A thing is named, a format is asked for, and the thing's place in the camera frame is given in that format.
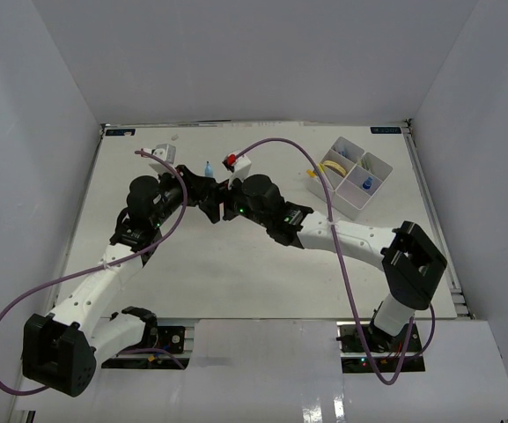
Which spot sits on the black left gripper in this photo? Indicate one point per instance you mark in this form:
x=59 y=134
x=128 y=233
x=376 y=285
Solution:
x=198 y=187

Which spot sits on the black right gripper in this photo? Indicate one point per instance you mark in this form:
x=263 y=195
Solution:
x=227 y=196

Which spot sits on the light blue marker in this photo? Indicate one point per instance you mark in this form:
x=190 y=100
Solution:
x=208 y=171

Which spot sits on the blue capped small marker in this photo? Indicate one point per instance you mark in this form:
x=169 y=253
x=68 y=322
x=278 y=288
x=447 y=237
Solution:
x=367 y=184

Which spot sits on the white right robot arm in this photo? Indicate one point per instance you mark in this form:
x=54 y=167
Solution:
x=413 y=265

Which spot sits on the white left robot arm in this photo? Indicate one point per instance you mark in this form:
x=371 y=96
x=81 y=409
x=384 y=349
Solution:
x=63 y=348

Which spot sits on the white divided organizer box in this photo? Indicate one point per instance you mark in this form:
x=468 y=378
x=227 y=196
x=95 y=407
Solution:
x=346 y=193

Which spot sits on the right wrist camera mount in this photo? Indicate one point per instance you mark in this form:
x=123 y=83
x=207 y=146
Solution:
x=239 y=167

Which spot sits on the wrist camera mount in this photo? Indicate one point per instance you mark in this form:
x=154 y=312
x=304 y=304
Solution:
x=165 y=152
x=239 y=167

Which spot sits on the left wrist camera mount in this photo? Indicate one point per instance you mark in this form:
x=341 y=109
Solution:
x=165 y=152

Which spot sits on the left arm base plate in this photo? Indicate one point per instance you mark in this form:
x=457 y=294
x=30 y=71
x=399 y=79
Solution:
x=172 y=345

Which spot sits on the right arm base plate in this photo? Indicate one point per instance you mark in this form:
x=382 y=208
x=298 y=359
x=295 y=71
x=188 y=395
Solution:
x=386 y=354

